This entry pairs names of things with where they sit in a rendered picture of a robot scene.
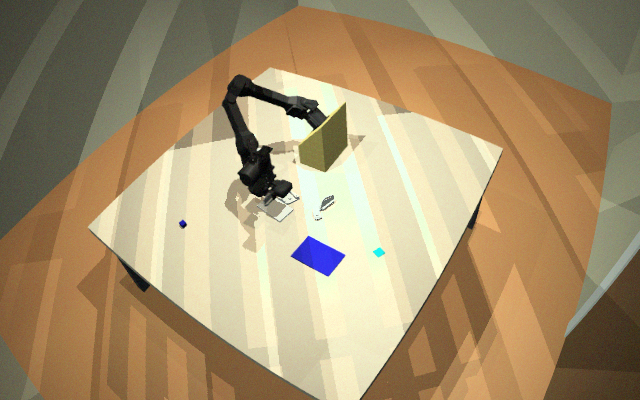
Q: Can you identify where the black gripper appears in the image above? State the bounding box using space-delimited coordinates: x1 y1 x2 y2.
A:
260 164 293 200

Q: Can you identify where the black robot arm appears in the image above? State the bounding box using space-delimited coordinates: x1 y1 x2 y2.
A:
222 74 330 197

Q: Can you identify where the blue flat rectangular plate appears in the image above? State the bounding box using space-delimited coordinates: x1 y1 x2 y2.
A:
290 236 346 277

